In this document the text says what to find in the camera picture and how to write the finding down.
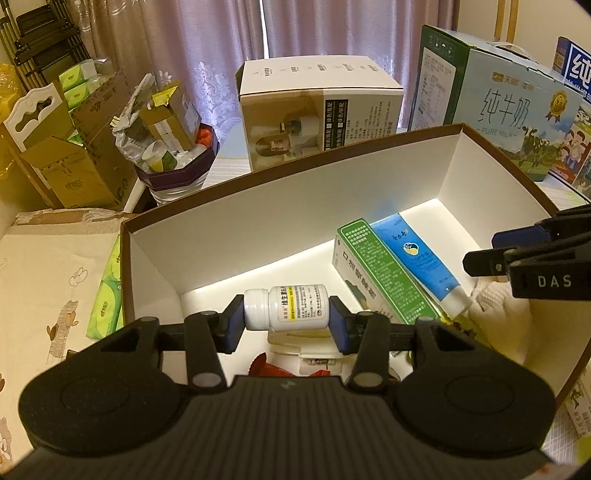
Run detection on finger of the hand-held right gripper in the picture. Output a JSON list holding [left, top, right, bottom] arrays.
[[492, 205, 591, 252], [463, 246, 591, 301]]

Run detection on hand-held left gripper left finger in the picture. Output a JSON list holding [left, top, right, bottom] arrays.
[[104, 294, 245, 393]]

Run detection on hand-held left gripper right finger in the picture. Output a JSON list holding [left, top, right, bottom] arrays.
[[329, 295, 476, 392]]

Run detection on white pill bottle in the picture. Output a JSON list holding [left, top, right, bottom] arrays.
[[243, 285, 329, 332]]

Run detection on white knitted cloth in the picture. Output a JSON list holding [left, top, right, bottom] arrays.
[[468, 277, 536, 365]]

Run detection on red fabric pouch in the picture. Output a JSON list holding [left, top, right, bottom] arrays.
[[249, 352, 338, 377]]

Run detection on green medicine box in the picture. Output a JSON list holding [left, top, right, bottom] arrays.
[[332, 217, 441, 326]]

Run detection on blue tube with white cap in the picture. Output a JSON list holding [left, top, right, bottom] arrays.
[[372, 213, 469, 319]]

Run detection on large brown cardboard box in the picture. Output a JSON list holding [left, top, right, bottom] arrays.
[[120, 122, 591, 416]]

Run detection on green tissue pack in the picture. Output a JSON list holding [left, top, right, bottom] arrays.
[[87, 235, 123, 342], [59, 62, 100, 109]]

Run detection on green and blue milk carton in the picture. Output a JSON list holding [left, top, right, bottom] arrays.
[[409, 25, 585, 182]]

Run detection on purple octagonal box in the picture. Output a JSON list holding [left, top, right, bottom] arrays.
[[134, 122, 220, 192]]

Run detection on green paper cup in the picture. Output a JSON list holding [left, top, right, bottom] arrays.
[[143, 141, 178, 171]]

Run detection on blue cartoon printed carton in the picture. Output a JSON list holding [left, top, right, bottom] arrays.
[[551, 36, 591, 199]]

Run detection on small brown carton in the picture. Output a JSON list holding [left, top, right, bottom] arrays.
[[139, 80, 201, 153]]

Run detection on silver foil bag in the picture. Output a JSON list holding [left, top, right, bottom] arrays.
[[113, 74, 158, 171]]

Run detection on open brown cardboard carton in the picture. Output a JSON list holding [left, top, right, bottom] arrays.
[[2, 69, 139, 210]]

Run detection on white appliance box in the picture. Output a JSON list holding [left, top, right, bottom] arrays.
[[235, 56, 404, 174]]

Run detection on pink curtain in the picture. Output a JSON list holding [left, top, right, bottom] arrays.
[[69, 0, 462, 134]]

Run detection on yellow plastic bag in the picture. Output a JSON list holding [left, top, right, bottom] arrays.
[[0, 62, 24, 181]]

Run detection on black folding chair stack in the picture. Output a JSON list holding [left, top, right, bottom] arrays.
[[0, 9, 93, 93]]

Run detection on wooden post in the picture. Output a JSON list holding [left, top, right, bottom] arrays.
[[493, 0, 509, 43]]

